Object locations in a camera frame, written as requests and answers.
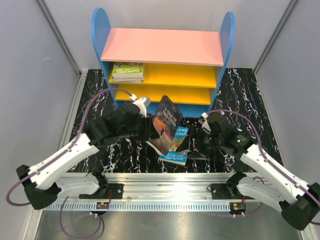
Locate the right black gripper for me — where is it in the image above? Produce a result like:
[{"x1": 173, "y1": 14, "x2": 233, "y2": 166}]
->
[{"x1": 176, "y1": 125, "x2": 224, "y2": 160}]

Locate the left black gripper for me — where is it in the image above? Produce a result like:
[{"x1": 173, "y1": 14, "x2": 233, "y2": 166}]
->
[{"x1": 119, "y1": 112, "x2": 160, "y2": 142}]

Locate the dark tale two cities book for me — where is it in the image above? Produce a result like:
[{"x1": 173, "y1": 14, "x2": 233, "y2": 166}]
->
[{"x1": 148, "y1": 95, "x2": 183, "y2": 156}]

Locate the green storey treehouse book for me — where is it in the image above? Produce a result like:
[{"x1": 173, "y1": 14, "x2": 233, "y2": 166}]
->
[{"x1": 111, "y1": 62, "x2": 145, "y2": 78}]

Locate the blue back cover book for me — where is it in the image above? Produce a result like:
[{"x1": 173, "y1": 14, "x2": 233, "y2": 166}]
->
[{"x1": 111, "y1": 77, "x2": 145, "y2": 84}]

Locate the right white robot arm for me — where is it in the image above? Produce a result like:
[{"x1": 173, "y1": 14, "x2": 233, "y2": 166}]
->
[{"x1": 176, "y1": 118, "x2": 320, "y2": 231}]

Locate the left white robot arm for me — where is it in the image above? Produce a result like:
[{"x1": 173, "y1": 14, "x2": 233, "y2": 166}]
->
[{"x1": 16, "y1": 97, "x2": 159, "y2": 210}]

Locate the light blue treehouse book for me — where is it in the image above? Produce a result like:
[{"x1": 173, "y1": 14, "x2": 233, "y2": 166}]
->
[{"x1": 158, "y1": 126, "x2": 190, "y2": 166}]

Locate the black marble pattern mat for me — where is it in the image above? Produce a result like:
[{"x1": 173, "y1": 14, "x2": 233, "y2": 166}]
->
[{"x1": 69, "y1": 68, "x2": 283, "y2": 173}]

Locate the blue pink yellow bookshelf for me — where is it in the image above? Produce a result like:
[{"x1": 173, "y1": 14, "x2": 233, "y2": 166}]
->
[{"x1": 91, "y1": 8, "x2": 236, "y2": 118}]

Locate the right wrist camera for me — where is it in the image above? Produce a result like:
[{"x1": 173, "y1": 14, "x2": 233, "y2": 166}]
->
[{"x1": 198, "y1": 112, "x2": 212, "y2": 133}]

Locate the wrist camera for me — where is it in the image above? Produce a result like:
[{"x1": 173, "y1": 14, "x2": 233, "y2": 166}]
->
[
  {"x1": 130, "y1": 94, "x2": 151, "y2": 117},
  {"x1": 198, "y1": 112, "x2": 212, "y2": 133}
]

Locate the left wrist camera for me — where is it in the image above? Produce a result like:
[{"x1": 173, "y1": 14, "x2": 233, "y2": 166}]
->
[{"x1": 130, "y1": 94, "x2": 151, "y2": 117}]

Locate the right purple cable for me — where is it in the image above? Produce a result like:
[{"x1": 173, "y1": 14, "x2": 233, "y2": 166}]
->
[{"x1": 206, "y1": 109, "x2": 320, "y2": 226}]

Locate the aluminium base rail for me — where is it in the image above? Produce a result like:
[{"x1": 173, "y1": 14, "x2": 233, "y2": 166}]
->
[{"x1": 53, "y1": 172, "x2": 263, "y2": 203}]

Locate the slotted grey cable duct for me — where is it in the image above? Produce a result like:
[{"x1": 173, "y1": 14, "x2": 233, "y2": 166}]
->
[{"x1": 45, "y1": 201, "x2": 231, "y2": 212}]

